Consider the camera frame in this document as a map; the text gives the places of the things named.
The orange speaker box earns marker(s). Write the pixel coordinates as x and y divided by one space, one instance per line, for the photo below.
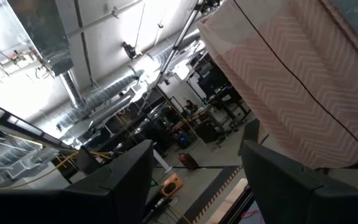
176 182

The blue table mat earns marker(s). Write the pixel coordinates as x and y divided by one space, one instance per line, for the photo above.
258 205

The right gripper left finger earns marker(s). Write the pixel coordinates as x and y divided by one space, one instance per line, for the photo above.
89 205

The black ceiling camera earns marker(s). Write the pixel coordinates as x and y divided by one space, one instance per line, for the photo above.
129 49

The black table frame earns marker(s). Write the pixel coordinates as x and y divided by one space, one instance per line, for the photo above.
244 199

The person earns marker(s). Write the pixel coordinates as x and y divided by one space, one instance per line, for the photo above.
191 108

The dark red bag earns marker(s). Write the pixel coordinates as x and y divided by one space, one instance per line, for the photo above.
188 161

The pink chevron cloth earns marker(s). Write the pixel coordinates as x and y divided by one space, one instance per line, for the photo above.
291 77

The silver ventilation duct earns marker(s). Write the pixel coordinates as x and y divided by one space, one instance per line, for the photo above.
71 88
104 93

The dark metal duct box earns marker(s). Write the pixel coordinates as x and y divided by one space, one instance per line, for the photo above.
42 31

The black overhead light bar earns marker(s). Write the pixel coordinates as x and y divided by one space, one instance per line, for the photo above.
17 130

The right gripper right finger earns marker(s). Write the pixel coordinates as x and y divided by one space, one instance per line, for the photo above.
306 202

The metal pole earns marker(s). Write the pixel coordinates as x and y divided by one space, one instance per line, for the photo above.
178 43

